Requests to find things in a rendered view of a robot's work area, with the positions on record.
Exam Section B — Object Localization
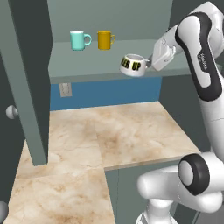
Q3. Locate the grey-green wall cabinet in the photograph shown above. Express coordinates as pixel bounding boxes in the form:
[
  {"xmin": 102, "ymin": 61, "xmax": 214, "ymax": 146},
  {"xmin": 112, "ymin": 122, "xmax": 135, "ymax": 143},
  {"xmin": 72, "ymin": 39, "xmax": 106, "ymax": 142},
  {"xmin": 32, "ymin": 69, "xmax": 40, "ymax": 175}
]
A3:
[{"xmin": 46, "ymin": 0, "xmax": 224, "ymax": 86}]

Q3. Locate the grey-green cabinet door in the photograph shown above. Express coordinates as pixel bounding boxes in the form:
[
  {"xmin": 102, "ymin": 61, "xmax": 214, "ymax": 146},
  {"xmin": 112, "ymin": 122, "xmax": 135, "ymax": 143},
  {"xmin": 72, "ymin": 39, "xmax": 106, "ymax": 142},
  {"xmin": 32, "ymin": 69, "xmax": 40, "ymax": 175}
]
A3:
[{"xmin": 0, "ymin": 0, "xmax": 54, "ymax": 167}]

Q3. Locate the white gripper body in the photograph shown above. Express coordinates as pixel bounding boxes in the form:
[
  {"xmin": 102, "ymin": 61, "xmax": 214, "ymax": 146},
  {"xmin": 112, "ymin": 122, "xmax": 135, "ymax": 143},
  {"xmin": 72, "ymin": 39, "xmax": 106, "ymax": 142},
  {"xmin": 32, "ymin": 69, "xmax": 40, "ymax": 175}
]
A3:
[{"xmin": 150, "ymin": 38, "xmax": 177, "ymax": 72}]

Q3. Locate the white mug with black print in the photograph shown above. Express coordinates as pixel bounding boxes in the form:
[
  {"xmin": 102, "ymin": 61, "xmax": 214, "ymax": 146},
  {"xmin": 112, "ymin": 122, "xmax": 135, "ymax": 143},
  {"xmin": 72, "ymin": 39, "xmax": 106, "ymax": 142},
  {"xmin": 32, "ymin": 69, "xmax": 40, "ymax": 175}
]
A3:
[{"xmin": 119, "ymin": 53, "xmax": 151, "ymax": 78}]

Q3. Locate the white wall outlet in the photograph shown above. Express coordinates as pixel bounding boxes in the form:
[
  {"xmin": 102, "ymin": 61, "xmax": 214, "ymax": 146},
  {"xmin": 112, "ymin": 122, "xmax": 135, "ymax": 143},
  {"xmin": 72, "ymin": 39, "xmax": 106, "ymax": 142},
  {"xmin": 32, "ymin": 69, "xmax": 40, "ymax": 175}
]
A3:
[{"xmin": 59, "ymin": 82, "xmax": 73, "ymax": 98}]

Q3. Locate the yellow mug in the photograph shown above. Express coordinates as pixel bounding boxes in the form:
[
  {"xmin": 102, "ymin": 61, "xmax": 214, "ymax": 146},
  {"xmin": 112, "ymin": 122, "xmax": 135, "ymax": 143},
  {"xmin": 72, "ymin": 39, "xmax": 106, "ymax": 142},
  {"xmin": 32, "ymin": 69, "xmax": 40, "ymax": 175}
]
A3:
[{"xmin": 96, "ymin": 31, "xmax": 116, "ymax": 51}]

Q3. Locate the turquoise mug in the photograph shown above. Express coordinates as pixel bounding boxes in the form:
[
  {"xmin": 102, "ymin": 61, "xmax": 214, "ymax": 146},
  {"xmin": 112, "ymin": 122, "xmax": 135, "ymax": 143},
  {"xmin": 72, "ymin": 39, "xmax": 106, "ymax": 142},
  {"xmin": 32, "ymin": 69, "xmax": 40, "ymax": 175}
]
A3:
[{"xmin": 69, "ymin": 30, "xmax": 93, "ymax": 52}]

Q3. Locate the grey-green base cabinet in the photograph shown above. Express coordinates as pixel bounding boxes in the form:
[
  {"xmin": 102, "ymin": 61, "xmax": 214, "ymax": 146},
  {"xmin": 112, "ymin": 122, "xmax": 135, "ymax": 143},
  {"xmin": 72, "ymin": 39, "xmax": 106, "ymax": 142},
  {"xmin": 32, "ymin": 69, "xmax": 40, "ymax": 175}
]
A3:
[{"xmin": 103, "ymin": 155, "xmax": 211, "ymax": 224}]

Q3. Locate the round grey door knob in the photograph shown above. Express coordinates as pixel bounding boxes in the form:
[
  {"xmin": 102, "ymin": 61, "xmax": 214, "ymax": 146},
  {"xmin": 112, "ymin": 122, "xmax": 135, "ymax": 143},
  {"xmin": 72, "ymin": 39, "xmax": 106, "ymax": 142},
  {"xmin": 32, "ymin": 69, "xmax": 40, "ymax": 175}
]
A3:
[{"xmin": 5, "ymin": 104, "xmax": 19, "ymax": 120}]

